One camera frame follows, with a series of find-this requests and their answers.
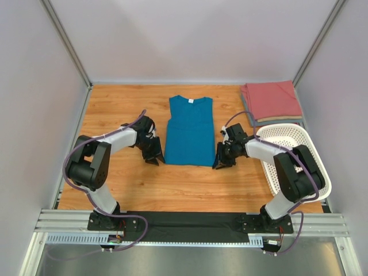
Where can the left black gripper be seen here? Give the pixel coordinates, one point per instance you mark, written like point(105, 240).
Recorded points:
point(150, 149)

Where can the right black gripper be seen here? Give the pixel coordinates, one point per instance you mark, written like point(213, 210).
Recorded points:
point(225, 155)

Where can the blue t shirt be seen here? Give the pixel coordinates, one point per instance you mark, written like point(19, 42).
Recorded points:
point(190, 138)

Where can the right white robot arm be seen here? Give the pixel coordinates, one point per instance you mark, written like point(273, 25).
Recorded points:
point(292, 166)

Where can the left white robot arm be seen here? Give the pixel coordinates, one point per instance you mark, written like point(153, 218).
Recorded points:
point(86, 167)

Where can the folded red t shirt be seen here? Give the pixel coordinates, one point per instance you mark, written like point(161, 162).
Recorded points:
point(271, 99)

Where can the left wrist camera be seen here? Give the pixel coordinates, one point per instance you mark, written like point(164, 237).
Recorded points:
point(151, 134)

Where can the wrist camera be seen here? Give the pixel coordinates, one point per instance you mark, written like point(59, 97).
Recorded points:
point(151, 134)
point(226, 139)

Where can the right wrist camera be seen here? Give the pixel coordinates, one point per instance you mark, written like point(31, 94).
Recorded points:
point(226, 139)

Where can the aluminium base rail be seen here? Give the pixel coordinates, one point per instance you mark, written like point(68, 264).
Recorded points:
point(320, 224)

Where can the left aluminium frame post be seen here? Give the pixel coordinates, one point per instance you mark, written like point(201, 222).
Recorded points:
point(57, 24)

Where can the aluminium frame post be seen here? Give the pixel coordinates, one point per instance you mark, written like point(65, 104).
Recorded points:
point(57, 24)
point(321, 36)

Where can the right aluminium frame post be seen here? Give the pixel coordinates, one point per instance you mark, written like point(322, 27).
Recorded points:
point(321, 36)

